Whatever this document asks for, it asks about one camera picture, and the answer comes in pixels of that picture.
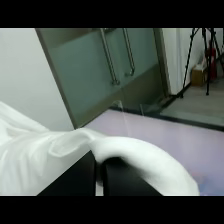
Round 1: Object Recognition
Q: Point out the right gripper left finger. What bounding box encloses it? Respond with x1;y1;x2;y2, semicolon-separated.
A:
37;150;98;197

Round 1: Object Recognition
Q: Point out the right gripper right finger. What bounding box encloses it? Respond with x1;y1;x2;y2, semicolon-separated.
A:
100;157;164;197

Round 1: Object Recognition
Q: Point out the white shirt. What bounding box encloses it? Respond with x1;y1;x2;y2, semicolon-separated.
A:
0;101;201;197

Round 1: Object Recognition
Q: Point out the glass double door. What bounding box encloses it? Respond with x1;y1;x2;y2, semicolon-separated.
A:
35;28;172;130

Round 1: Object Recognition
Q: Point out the cardboard box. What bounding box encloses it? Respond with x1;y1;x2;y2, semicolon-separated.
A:
191;62;208;87

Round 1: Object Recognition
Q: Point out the black tripod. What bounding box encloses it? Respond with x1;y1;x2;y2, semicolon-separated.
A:
169;28;224;100

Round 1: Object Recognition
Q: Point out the red fire extinguisher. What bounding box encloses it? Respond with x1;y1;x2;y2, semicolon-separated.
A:
208;47;218;82

